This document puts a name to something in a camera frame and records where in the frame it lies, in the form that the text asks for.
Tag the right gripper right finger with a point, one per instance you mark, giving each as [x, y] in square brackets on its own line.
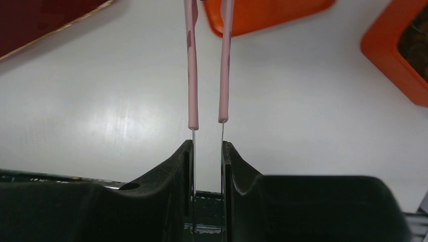
[260, 207]

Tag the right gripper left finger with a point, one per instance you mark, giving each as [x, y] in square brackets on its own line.
[152, 207]

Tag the dark red tray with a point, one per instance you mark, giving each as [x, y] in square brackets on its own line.
[24, 23]

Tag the pink tongs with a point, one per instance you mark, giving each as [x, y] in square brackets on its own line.
[191, 16]

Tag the orange box lid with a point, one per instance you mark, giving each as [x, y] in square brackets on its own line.
[252, 15]

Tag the orange compartment box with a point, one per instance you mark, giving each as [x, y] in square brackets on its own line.
[380, 45]

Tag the black base frame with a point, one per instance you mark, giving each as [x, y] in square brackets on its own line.
[208, 204]

